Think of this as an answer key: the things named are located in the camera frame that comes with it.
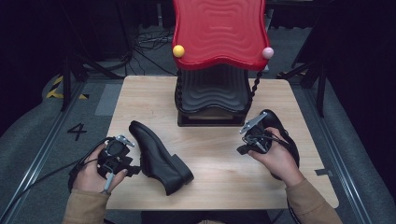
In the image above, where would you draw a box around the person's right hand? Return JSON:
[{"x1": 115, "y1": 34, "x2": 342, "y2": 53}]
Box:
[{"x1": 247, "y1": 126, "x2": 306, "y2": 188}]

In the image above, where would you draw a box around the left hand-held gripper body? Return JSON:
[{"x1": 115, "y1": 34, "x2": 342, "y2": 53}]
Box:
[{"x1": 96, "y1": 134, "x2": 136, "y2": 194}]

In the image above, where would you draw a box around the left hand-held gripper black cable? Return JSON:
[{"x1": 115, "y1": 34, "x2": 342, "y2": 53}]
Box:
[{"x1": 0, "y1": 136, "x2": 115, "y2": 220}]

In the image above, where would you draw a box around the person's left hand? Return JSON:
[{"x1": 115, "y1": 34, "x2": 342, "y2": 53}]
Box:
[{"x1": 72, "y1": 143, "x2": 129, "y2": 195}]

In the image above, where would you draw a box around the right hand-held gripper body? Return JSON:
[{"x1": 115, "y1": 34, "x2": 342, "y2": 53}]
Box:
[{"x1": 238, "y1": 111, "x2": 276, "y2": 155}]

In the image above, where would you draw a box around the yellow and black floor tape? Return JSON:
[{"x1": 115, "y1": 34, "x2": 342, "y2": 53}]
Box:
[{"x1": 46, "y1": 75, "x2": 90, "y2": 101}]

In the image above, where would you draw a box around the person's dark clothing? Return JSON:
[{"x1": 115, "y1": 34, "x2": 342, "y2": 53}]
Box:
[{"x1": 140, "y1": 210, "x2": 273, "y2": 224}]

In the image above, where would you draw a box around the red and black shoe rack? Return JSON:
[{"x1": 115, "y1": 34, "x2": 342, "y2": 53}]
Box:
[{"x1": 171, "y1": 0, "x2": 275, "y2": 128}]

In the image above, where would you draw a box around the black metal stand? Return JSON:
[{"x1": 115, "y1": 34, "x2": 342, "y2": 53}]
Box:
[
  {"x1": 276, "y1": 59, "x2": 328, "y2": 119},
  {"x1": 60, "y1": 52, "x2": 127, "y2": 112}
]

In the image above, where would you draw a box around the metal floor rail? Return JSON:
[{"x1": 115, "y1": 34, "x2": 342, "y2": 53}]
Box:
[
  {"x1": 0, "y1": 82, "x2": 88, "y2": 224},
  {"x1": 303, "y1": 87, "x2": 375, "y2": 224}
]

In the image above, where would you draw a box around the grey floor mat patch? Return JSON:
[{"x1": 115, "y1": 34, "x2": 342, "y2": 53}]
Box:
[{"x1": 94, "y1": 83, "x2": 123, "y2": 117}]

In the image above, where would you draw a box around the bundle of black floor cables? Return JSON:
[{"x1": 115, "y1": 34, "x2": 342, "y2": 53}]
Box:
[{"x1": 133, "y1": 26, "x2": 176, "y2": 53}]

